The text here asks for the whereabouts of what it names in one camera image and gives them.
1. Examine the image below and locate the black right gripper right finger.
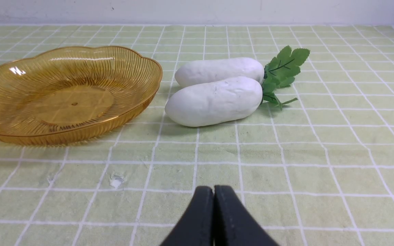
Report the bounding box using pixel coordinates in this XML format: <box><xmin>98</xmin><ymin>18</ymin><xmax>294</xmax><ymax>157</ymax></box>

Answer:
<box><xmin>214</xmin><ymin>185</ymin><xmax>278</xmax><ymax>246</ymax></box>

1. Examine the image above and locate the green checkered tablecloth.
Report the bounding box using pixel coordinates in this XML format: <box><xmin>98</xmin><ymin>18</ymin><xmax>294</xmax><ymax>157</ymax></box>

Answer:
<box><xmin>0</xmin><ymin>25</ymin><xmax>394</xmax><ymax>246</ymax></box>

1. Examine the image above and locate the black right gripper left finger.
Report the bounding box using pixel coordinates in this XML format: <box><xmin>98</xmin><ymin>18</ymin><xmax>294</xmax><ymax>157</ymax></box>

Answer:
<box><xmin>161</xmin><ymin>186</ymin><xmax>214</xmax><ymax>246</ymax></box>

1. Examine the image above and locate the amber ribbed plastic plate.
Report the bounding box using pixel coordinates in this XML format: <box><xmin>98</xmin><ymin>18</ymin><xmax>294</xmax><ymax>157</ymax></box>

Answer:
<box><xmin>0</xmin><ymin>46</ymin><xmax>163</xmax><ymax>146</ymax></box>

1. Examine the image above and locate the white radish nearer camera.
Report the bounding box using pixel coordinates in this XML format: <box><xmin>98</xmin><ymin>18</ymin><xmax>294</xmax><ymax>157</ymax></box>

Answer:
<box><xmin>165</xmin><ymin>76</ymin><xmax>299</xmax><ymax>127</ymax></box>

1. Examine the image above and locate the white radish farther back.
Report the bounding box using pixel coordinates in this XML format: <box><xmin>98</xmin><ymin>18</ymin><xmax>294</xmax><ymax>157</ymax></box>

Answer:
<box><xmin>174</xmin><ymin>46</ymin><xmax>311</xmax><ymax>88</ymax></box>

